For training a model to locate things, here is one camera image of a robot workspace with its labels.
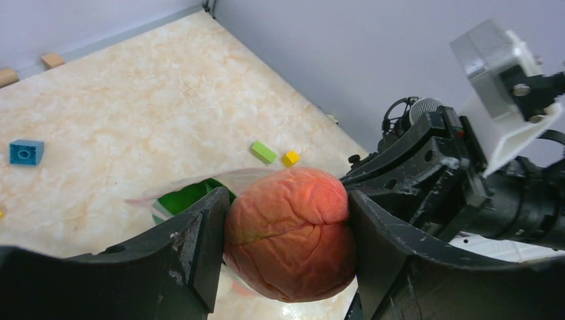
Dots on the red peach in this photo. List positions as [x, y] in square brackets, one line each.
[288, 237]

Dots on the small wooden piece at wall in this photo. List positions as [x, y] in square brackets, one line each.
[52, 60]

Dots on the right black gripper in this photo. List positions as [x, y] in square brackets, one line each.
[442, 198]

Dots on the wooden cylinder at wall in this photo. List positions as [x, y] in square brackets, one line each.
[8, 76]

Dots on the blue square block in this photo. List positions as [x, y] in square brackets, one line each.
[26, 152]

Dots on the green leafy vegetable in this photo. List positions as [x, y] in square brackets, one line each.
[175, 200]

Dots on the clear pink-dotted zip bag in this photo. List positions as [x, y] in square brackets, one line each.
[236, 181]

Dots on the black microphone on stand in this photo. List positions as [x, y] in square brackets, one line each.
[398, 119]

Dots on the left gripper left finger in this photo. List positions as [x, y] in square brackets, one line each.
[170, 271]

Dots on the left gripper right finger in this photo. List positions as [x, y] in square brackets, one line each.
[405, 273]

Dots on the green block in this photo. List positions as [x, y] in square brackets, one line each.
[263, 153]

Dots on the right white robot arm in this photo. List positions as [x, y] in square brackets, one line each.
[527, 202]

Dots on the yellow cube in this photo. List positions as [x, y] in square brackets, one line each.
[290, 158]

